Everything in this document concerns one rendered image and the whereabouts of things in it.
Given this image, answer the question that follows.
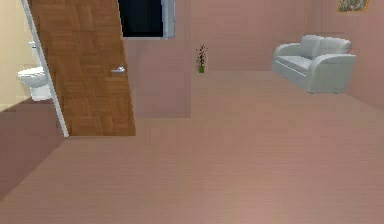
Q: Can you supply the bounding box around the house plant in green pot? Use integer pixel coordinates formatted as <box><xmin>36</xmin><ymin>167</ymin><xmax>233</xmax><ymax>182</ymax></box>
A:
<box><xmin>195</xmin><ymin>44</ymin><xmax>209</xmax><ymax>74</ymax></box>

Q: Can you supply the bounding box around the dark window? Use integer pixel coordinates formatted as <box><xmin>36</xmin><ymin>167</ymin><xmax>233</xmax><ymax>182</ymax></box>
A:
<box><xmin>117</xmin><ymin>0</ymin><xmax>176</xmax><ymax>40</ymax></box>

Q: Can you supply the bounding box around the brown wooden room door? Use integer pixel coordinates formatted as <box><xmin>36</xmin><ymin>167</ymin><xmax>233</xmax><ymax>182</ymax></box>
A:
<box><xmin>27</xmin><ymin>0</ymin><xmax>137</xmax><ymax>137</ymax></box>

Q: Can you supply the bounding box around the white sofa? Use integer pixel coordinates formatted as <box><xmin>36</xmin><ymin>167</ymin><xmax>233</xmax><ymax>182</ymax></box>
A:
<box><xmin>272</xmin><ymin>34</ymin><xmax>357</xmax><ymax>95</ymax></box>

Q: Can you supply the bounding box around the white toilet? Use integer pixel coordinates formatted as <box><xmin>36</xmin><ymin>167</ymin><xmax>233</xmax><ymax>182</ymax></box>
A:
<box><xmin>17</xmin><ymin>40</ymin><xmax>53</xmax><ymax>102</ymax></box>

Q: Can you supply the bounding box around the framed wall picture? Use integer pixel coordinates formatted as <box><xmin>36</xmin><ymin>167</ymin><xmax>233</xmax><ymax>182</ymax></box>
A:
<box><xmin>336</xmin><ymin>0</ymin><xmax>370</xmax><ymax>13</ymax></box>

